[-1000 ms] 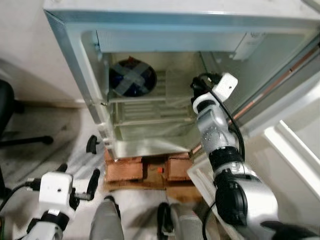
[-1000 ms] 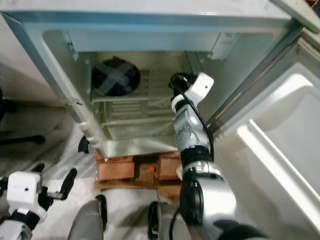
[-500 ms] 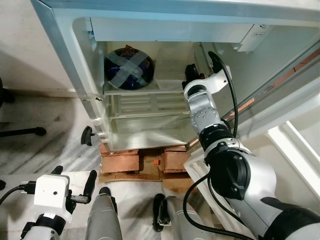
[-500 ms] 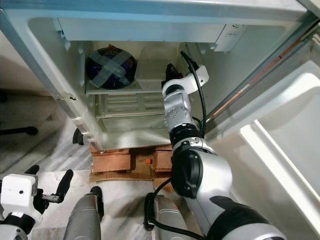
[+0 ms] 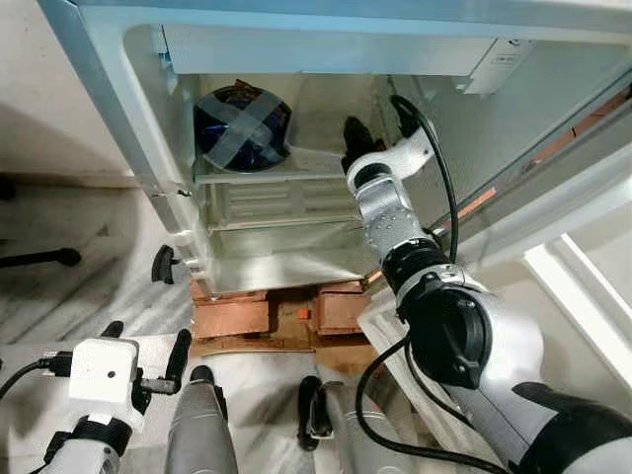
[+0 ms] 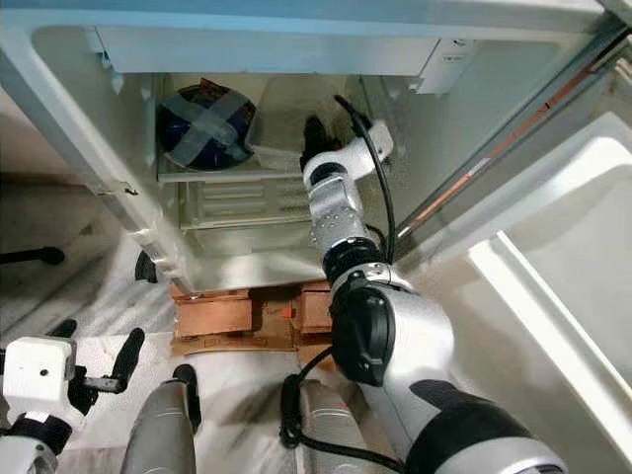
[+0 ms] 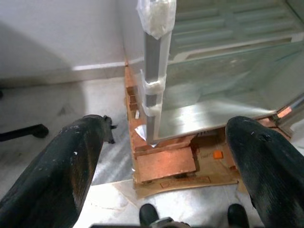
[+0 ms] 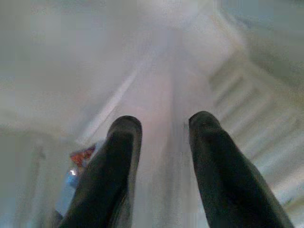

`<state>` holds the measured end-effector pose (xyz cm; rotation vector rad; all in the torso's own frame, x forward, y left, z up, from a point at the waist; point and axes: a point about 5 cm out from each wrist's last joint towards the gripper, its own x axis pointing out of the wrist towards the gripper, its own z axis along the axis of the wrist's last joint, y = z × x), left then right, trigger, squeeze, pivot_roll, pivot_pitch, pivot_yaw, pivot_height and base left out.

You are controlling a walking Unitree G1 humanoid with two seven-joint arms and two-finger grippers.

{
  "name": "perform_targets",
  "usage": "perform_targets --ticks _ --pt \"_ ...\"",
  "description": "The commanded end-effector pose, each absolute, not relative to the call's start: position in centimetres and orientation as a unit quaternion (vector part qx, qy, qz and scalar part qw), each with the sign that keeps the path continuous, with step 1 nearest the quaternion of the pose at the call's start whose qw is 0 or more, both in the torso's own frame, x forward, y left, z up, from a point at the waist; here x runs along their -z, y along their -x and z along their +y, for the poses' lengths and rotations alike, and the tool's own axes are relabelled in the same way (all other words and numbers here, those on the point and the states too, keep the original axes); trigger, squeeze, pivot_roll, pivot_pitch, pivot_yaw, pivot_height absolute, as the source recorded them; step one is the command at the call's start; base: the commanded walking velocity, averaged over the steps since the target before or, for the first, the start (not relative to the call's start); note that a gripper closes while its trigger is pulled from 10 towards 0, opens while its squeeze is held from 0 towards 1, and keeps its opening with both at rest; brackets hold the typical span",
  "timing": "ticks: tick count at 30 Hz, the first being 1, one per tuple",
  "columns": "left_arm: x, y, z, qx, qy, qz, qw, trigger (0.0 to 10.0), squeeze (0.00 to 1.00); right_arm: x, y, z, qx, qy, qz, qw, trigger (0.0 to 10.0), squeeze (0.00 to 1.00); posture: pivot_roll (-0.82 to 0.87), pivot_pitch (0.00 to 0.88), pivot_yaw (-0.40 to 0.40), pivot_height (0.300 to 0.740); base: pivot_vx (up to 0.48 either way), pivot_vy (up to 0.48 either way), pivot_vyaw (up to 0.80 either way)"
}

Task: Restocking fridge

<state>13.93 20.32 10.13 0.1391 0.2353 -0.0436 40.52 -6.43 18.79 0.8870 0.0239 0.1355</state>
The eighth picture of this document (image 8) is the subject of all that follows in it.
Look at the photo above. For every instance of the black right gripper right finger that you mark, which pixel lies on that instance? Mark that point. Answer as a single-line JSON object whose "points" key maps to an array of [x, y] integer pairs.
{"points": [[228, 180]]}

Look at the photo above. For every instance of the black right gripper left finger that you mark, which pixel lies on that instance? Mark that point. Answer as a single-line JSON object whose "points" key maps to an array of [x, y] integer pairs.
{"points": [[107, 178]]}

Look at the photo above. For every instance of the white fridge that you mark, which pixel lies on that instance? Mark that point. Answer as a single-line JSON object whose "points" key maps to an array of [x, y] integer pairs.
{"points": [[166, 59]]}

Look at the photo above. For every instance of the red blue snack package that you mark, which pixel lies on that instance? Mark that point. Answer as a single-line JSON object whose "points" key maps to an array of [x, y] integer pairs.
{"points": [[76, 166]]}

